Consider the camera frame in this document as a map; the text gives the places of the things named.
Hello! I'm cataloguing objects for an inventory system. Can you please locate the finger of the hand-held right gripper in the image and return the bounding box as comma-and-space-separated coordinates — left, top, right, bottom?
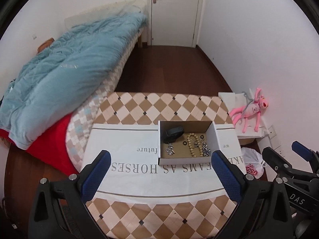
262, 146, 312, 180
291, 141, 319, 170

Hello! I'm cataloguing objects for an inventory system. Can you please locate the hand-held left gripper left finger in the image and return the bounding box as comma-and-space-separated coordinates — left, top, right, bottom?
28, 150, 112, 239

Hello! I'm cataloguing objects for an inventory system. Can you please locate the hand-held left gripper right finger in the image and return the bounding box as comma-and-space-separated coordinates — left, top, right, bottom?
211, 150, 292, 239

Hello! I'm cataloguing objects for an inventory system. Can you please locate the silver chain bracelet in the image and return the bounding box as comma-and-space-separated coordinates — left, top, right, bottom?
201, 141, 213, 158

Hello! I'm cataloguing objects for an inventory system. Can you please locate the wooden bead bracelet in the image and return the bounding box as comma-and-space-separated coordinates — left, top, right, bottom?
187, 133, 204, 158

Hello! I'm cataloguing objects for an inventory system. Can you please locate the cardboard box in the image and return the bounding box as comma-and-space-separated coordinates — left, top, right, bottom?
158, 120, 242, 166

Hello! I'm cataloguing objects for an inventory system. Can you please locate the black car key fob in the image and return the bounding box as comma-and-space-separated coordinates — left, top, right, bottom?
163, 127, 184, 144

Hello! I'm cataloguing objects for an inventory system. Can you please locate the white plastic bag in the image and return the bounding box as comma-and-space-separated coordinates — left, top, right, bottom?
240, 147, 265, 179

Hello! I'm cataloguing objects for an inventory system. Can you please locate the red bed sheet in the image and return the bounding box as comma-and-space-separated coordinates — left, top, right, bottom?
0, 115, 81, 176

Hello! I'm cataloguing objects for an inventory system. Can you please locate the checkered printed tablecloth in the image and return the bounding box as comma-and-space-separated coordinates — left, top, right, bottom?
80, 92, 244, 239

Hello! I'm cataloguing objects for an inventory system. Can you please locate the pink plush toy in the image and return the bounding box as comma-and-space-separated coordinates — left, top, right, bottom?
229, 88, 269, 133

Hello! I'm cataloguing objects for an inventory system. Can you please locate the checkered bed sheet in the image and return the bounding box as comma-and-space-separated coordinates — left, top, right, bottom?
66, 27, 145, 165

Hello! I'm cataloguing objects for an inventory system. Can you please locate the light blue duvet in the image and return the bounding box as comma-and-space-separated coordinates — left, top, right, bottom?
0, 12, 148, 150

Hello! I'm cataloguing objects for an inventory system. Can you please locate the brown headboard corner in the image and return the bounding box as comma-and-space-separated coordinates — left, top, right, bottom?
37, 38, 55, 53

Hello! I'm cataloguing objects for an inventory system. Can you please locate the white door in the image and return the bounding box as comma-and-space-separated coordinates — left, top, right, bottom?
147, 0, 208, 48

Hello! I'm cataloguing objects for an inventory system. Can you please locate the grey wire hanger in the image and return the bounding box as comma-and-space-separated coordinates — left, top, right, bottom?
242, 93, 258, 110

